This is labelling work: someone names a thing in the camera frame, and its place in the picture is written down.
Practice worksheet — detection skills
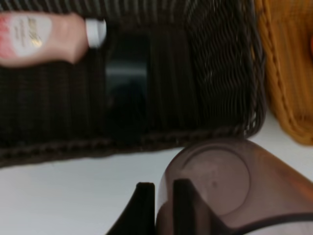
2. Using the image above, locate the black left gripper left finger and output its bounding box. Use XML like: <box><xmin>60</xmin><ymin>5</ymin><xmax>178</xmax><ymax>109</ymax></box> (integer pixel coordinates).
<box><xmin>107</xmin><ymin>183</ymin><xmax>155</xmax><ymax>235</ymax></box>

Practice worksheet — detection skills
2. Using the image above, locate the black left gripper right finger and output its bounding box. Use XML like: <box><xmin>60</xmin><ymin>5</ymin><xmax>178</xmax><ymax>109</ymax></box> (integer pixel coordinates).
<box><xmin>173</xmin><ymin>179</ymin><xmax>232</xmax><ymax>235</ymax></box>

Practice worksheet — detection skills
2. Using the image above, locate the translucent purple plastic cup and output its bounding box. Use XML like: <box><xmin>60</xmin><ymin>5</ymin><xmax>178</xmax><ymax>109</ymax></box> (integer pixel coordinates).
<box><xmin>156</xmin><ymin>139</ymin><xmax>313</xmax><ymax>235</ymax></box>

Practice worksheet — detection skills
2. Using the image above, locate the dark green pump bottle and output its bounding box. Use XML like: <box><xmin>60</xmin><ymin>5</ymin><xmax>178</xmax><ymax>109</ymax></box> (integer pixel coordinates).
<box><xmin>105</xmin><ymin>34</ymin><xmax>150</xmax><ymax>135</ymax></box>

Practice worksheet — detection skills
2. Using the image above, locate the pink squeeze bottle white cap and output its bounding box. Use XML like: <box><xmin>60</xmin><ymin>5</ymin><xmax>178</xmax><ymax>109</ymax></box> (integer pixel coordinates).
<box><xmin>0</xmin><ymin>12</ymin><xmax>108</xmax><ymax>68</ymax></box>

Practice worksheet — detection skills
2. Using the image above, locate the dark brown wicker basket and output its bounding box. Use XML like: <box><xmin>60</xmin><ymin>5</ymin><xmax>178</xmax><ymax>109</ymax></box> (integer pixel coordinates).
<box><xmin>0</xmin><ymin>0</ymin><xmax>266</xmax><ymax>168</ymax></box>

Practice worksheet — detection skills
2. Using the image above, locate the light orange wicker basket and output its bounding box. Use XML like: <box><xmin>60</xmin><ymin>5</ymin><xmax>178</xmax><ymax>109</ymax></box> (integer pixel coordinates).
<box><xmin>254</xmin><ymin>0</ymin><xmax>313</xmax><ymax>145</ymax></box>

